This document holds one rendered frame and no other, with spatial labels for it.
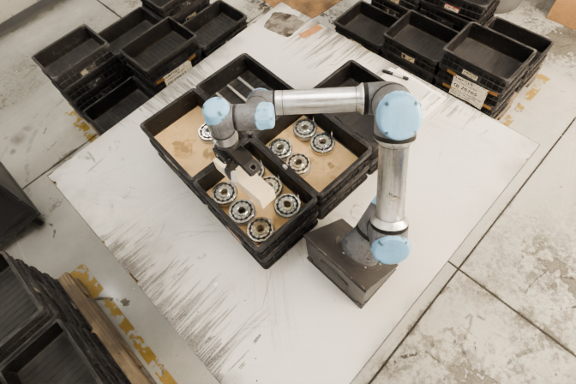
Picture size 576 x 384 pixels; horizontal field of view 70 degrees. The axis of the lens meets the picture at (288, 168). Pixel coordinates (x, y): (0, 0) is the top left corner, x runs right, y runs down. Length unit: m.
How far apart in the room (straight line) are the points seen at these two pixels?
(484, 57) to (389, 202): 1.63
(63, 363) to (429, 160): 1.84
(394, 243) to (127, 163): 1.33
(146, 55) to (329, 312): 2.00
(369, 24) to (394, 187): 2.08
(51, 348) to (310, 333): 1.22
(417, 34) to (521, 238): 1.39
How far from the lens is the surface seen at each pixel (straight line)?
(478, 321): 2.45
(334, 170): 1.70
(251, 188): 1.37
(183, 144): 1.89
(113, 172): 2.11
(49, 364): 2.28
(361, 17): 3.22
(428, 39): 2.92
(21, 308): 2.30
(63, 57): 3.18
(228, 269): 1.71
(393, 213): 1.26
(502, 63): 2.72
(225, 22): 3.13
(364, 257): 1.49
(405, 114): 1.12
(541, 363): 2.51
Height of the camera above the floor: 2.29
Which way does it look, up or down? 58 degrees down
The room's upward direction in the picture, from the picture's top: 10 degrees counter-clockwise
